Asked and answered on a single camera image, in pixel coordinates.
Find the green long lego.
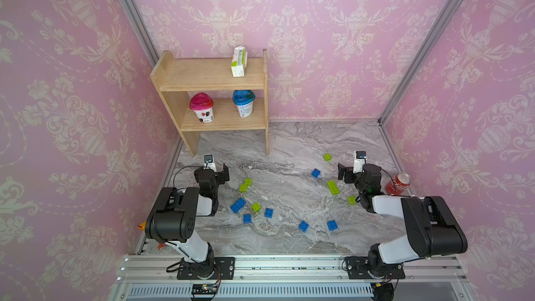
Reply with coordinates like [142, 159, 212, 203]
[327, 181, 339, 196]

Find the green lego pair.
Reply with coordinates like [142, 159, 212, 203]
[239, 178, 252, 193]

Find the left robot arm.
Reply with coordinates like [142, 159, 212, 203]
[144, 165, 229, 280]

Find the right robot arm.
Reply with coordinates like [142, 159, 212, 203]
[338, 164, 468, 279]

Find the blue large lego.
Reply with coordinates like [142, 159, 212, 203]
[231, 197, 247, 214]

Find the blue small lego front-left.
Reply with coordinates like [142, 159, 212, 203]
[242, 214, 252, 224]

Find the blue small lego front-right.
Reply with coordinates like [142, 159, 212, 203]
[327, 220, 339, 231]

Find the blue small lego middle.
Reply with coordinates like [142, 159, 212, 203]
[264, 208, 274, 218]

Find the blue small lego front-centre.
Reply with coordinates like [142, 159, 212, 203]
[298, 221, 309, 233]

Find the red soda can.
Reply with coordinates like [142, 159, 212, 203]
[386, 172, 412, 196]

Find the pink lid yogurt cup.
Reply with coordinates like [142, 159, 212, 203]
[189, 93, 215, 123]

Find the orange snack bag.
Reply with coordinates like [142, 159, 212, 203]
[137, 222, 146, 231]

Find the blue lid yogurt cup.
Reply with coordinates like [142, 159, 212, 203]
[232, 90, 256, 118]

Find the wooden two-tier shelf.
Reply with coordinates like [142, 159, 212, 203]
[150, 49, 270, 157]

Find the green white carton box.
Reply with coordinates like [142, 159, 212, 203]
[231, 46, 247, 77]

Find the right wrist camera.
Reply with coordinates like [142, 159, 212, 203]
[352, 150, 366, 174]

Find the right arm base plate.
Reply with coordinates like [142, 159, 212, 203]
[341, 256, 405, 281]

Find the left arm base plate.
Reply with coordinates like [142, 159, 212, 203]
[176, 256, 235, 280]

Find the aluminium front rail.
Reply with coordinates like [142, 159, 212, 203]
[109, 254, 476, 300]

